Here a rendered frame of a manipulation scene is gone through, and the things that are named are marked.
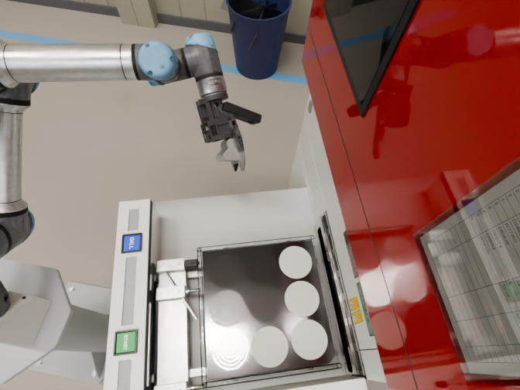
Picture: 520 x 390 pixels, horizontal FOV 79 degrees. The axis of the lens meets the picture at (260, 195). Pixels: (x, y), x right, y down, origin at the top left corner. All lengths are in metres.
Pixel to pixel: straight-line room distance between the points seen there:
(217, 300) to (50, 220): 1.57
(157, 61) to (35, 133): 2.10
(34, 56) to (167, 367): 0.79
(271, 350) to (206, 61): 0.78
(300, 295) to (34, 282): 0.82
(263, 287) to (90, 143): 1.87
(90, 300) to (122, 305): 1.09
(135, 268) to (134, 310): 0.11
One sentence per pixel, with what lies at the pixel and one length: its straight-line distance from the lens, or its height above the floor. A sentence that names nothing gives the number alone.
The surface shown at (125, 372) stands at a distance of 0.94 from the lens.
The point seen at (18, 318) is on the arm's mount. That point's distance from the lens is 1.10.
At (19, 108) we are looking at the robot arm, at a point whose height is 1.22.
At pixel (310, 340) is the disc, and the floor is 0.90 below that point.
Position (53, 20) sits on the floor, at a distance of 3.67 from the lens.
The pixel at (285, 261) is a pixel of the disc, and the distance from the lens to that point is 0.99.
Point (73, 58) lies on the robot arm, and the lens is 0.80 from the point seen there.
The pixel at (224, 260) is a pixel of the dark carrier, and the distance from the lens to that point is 0.98.
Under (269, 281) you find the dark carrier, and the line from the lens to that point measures 0.97.
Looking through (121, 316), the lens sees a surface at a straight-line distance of 0.95.
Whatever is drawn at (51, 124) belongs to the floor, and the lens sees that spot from 2.77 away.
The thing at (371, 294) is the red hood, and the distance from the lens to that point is 0.63.
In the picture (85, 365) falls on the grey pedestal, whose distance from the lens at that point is 2.00.
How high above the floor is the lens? 1.85
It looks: 63 degrees down
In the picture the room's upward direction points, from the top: 5 degrees clockwise
